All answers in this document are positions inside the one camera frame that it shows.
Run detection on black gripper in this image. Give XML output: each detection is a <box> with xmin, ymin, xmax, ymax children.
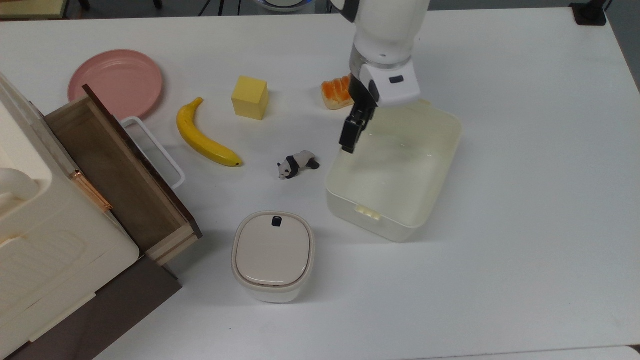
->
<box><xmin>338</xmin><ymin>73</ymin><xmax>377</xmax><ymax>155</ymax></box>

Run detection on white translucent plastic box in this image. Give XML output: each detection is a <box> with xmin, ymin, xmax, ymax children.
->
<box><xmin>325</xmin><ymin>99</ymin><xmax>464</xmax><ymax>244</ymax></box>

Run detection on toy salmon roe sushi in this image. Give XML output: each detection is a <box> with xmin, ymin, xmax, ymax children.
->
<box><xmin>320</xmin><ymin>74</ymin><xmax>355</xmax><ymax>111</ymax></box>

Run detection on toy panda figure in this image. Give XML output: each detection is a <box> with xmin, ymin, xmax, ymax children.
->
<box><xmin>277</xmin><ymin>150</ymin><xmax>321</xmax><ymax>181</ymax></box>

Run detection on yellow cube block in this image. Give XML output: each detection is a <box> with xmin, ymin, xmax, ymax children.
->
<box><xmin>230</xmin><ymin>75</ymin><xmax>270</xmax><ymax>122</ymax></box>

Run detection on beige lidded trash bin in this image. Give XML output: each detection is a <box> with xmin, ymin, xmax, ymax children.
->
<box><xmin>230</xmin><ymin>210</ymin><xmax>316</xmax><ymax>304</ymax></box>

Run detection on yellow toy banana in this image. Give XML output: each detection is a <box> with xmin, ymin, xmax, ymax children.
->
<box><xmin>175</xmin><ymin>96</ymin><xmax>245</xmax><ymax>168</ymax></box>

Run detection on black tripod legs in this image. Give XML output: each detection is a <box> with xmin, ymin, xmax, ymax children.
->
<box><xmin>197</xmin><ymin>0</ymin><xmax>245</xmax><ymax>17</ymax></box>

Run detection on brown wooden drawer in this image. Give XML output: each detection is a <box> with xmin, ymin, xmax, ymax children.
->
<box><xmin>43</xmin><ymin>83</ymin><xmax>204</xmax><ymax>267</ymax></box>

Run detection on pink plastic plate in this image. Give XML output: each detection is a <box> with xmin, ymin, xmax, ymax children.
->
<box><xmin>67</xmin><ymin>49</ymin><xmax>165</xmax><ymax>121</ymax></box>

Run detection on cream plastic cabinet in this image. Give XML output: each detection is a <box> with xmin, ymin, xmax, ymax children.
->
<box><xmin>0</xmin><ymin>70</ymin><xmax>184</xmax><ymax>360</ymax></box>

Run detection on yellow wooden desk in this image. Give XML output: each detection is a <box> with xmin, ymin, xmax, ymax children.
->
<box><xmin>0</xmin><ymin>0</ymin><xmax>69</xmax><ymax>21</ymax></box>

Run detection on robot base with blue ring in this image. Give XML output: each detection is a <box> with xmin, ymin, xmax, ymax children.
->
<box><xmin>252</xmin><ymin>0</ymin><xmax>317</xmax><ymax>14</ymax></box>

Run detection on white drawer handle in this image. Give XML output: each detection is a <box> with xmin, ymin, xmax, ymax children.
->
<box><xmin>119</xmin><ymin>116</ymin><xmax>187</xmax><ymax>190</ymax></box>

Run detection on orange cabinet door handle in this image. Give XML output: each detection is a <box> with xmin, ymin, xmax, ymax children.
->
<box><xmin>69</xmin><ymin>169</ymin><xmax>114</xmax><ymax>212</ymax></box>

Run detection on black camera stand base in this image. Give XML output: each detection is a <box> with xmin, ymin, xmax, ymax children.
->
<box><xmin>569</xmin><ymin>0</ymin><xmax>609</xmax><ymax>27</ymax></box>

